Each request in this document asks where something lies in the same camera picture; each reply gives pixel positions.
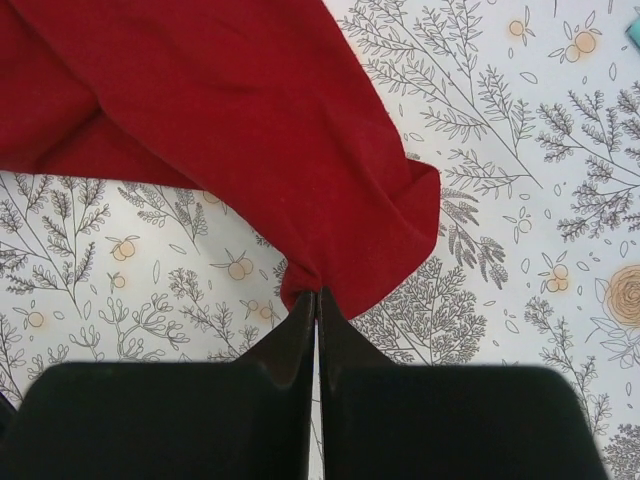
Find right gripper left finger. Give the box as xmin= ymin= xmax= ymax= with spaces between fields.
xmin=1 ymin=293 xmax=315 ymax=479

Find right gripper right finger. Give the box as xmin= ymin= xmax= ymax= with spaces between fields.
xmin=317 ymin=289 xmax=607 ymax=480

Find red t shirt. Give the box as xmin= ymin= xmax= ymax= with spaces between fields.
xmin=1 ymin=1 xmax=440 ymax=318

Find folded teal t shirt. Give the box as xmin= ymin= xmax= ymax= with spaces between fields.
xmin=626 ymin=18 xmax=640 ymax=48

